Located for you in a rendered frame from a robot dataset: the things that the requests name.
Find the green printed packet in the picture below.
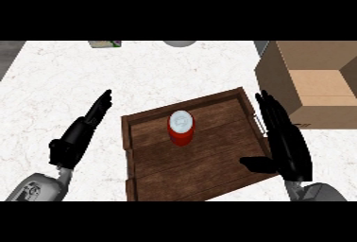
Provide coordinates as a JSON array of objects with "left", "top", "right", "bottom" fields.
[{"left": 88, "top": 41, "right": 122, "bottom": 49}]

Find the brown wooden tray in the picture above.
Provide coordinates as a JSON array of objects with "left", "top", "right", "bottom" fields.
[{"left": 119, "top": 86, "right": 280, "bottom": 202}]

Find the red can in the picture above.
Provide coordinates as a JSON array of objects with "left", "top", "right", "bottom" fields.
[{"left": 166, "top": 110, "right": 194, "bottom": 147}]

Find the grey round object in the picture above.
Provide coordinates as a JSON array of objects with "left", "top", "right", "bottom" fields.
[{"left": 162, "top": 41, "right": 197, "bottom": 48}]

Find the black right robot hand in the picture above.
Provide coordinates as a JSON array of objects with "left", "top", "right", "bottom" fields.
[{"left": 239, "top": 90, "right": 314, "bottom": 182}]

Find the open cardboard box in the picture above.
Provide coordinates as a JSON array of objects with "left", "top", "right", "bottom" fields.
[{"left": 253, "top": 41, "right": 357, "bottom": 130}]

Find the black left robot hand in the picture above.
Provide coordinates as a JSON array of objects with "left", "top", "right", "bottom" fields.
[{"left": 47, "top": 89, "right": 115, "bottom": 170}]

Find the dark grey appliance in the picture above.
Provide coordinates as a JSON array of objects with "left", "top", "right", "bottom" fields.
[{"left": 0, "top": 41, "right": 28, "bottom": 81}]

